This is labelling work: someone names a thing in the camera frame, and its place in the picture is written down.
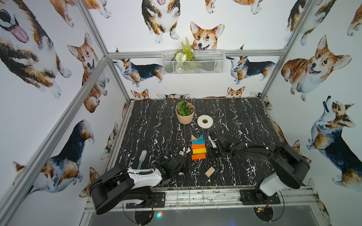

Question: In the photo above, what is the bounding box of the orange long block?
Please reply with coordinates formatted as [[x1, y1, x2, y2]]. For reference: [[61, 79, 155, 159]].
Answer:
[[191, 153, 206, 161], [191, 144, 206, 149]]

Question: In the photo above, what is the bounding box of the yellow long block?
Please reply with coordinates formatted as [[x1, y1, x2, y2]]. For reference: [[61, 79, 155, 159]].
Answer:
[[192, 148, 206, 154]]

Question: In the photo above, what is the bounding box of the teal long block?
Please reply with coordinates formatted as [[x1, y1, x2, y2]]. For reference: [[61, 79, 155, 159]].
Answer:
[[191, 140, 205, 145]]

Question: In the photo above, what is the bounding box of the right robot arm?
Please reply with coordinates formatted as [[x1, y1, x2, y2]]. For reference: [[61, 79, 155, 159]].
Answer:
[[210, 132, 310, 197]]

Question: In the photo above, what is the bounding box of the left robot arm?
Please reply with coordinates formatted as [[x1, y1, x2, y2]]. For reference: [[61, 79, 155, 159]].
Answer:
[[89, 154, 187, 215]]

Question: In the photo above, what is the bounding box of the white tape roll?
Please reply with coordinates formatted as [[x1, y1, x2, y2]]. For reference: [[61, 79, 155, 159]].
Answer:
[[197, 115, 214, 129]]

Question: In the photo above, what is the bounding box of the pink potted green plant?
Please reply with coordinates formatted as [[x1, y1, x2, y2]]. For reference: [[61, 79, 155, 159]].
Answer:
[[175, 100, 195, 125]]

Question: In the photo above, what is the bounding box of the green fern with white flower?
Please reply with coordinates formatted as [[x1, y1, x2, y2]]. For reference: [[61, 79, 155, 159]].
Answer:
[[173, 38, 195, 73]]

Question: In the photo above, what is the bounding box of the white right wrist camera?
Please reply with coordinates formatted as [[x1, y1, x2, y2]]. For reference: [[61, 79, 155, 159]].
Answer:
[[208, 136, 217, 148]]

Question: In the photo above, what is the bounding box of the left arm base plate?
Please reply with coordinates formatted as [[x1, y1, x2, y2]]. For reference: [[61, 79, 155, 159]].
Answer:
[[125, 192, 166, 209]]

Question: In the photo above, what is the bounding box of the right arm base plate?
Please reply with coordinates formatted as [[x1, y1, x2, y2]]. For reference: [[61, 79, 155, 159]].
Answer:
[[239, 188, 281, 205]]

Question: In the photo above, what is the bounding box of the white wire wall basket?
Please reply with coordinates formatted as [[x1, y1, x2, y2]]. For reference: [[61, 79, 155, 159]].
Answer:
[[162, 50, 226, 74]]

